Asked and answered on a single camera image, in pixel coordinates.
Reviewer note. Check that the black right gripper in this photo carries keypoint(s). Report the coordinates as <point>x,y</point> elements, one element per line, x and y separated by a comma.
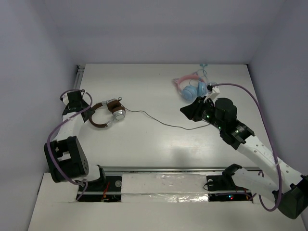
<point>192,111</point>

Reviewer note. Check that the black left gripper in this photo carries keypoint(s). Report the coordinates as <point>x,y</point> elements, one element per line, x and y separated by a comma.
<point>80,111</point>

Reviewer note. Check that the brown silver headphones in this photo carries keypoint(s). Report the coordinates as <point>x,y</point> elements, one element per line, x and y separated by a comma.
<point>115,107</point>

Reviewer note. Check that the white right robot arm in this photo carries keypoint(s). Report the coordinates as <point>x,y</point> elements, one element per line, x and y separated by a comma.
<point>284,186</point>

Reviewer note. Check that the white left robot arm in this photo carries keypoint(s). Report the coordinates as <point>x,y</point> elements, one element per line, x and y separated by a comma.
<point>65,157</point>

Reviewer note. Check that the pink blue cat-ear headphones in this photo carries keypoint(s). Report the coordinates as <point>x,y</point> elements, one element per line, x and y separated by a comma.
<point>190,92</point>

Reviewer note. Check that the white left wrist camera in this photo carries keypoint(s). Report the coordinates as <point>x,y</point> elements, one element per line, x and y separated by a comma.
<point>64,97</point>

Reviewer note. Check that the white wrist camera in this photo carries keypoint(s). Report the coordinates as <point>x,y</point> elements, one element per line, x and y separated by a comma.
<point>64,97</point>
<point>212,92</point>

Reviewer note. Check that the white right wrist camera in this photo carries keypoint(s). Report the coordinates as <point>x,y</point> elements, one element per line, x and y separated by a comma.
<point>212,92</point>

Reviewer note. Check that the aluminium left side rail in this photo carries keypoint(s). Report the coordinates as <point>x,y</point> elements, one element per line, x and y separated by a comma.
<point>79,76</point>

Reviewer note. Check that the aluminium rail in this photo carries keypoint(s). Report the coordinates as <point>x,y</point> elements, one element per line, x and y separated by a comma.
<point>164,169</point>
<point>79,76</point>

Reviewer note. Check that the aluminium front rail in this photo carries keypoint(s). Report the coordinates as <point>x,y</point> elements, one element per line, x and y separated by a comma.
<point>164,169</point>

